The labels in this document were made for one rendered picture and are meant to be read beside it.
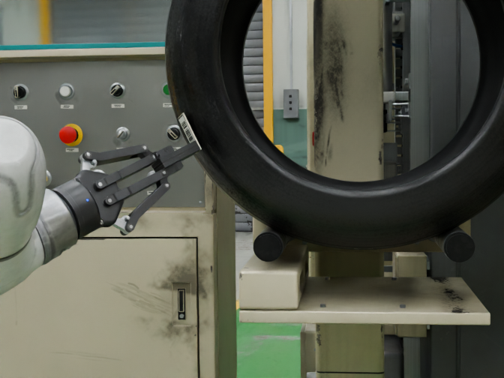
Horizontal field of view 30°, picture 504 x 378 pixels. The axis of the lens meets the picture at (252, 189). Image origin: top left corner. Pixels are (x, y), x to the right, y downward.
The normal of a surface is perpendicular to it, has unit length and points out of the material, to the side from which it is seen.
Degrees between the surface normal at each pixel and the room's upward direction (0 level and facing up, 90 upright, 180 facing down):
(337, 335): 90
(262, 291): 90
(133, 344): 90
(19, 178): 111
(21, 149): 59
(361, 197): 101
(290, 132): 90
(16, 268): 128
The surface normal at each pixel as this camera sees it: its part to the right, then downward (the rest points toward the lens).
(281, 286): -0.11, 0.05
